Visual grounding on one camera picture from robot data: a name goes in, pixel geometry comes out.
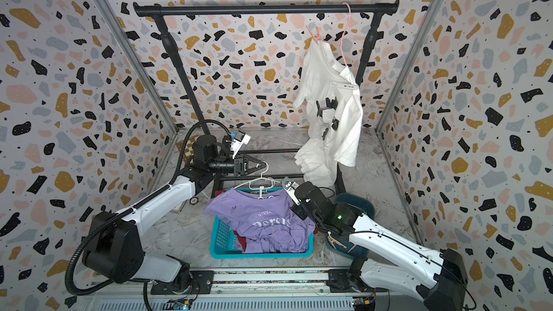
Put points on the dark grey clothes rack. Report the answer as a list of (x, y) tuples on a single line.
[(158, 14)]

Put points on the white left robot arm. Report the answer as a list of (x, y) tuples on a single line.
[(115, 250)]

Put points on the aluminium corner profile left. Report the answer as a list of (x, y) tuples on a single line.
[(119, 34)]

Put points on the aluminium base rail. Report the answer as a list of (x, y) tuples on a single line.
[(291, 288)]

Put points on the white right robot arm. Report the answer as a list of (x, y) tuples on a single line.
[(438, 279)]

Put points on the teal laundry basket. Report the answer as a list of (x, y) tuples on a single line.
[(223, 244)]

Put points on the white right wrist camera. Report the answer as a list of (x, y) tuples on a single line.
[(290, 187)]

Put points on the pink wire hanger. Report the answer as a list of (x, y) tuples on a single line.
[(343, 33)]

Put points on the wooden chessboard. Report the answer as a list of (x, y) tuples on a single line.
[(188, 150)]

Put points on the aluminium corner profile right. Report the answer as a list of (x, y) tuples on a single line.
[(417, 45)]

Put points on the white printed t-shirt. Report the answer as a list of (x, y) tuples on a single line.
[(331, 98)]

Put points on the red garment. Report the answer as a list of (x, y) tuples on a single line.
[(240, 242)]

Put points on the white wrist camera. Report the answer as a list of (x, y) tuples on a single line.
[(290, 187), (239, 139)]

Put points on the pink clothespin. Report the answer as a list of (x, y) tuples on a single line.
[(315, 34)]

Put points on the aluminium corner profile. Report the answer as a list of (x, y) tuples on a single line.
[(119, 34), (417, 45)]

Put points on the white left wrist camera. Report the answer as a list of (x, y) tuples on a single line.
[(239, 139)]

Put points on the white plastic hangers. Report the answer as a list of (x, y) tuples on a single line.
[(260, 185)]

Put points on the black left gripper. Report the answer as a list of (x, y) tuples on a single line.
[(241, 166)]

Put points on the dark teal clothespin bin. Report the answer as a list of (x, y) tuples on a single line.
[(341, 245)]

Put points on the purple garment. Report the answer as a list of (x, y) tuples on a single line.
[(266, 222)]

